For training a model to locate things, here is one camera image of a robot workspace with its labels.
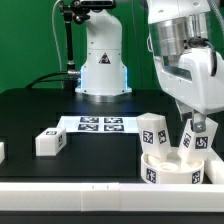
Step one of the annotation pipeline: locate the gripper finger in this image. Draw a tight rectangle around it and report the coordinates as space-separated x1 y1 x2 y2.
191 111 206 133

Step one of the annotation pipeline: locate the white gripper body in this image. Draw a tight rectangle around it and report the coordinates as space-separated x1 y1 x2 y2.
154 49 224 115

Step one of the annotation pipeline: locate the white round stool seat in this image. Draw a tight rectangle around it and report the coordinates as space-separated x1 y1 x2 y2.
141 151 204 184

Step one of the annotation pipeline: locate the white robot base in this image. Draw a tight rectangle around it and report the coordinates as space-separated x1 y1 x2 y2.
75 10 132 102

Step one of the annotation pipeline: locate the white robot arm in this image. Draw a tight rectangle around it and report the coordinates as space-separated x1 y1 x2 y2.
147 0 224 133

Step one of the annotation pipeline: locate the white marker sheet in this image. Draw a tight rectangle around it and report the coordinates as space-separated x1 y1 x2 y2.
57 116 138 134

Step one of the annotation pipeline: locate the white block at left edge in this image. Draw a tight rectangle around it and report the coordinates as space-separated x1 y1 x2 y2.
0 142 5 164

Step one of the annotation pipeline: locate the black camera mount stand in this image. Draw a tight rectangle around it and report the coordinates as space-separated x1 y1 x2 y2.
59 0 118 96

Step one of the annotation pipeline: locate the grey cable on stand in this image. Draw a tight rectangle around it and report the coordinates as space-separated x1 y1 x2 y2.
51 0 66 73

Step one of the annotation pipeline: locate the black cable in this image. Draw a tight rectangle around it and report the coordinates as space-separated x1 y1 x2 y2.
25 71 71 90

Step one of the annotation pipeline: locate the white L-shaped obstacle wall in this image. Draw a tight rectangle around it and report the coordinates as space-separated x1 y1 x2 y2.
0 151 224 212

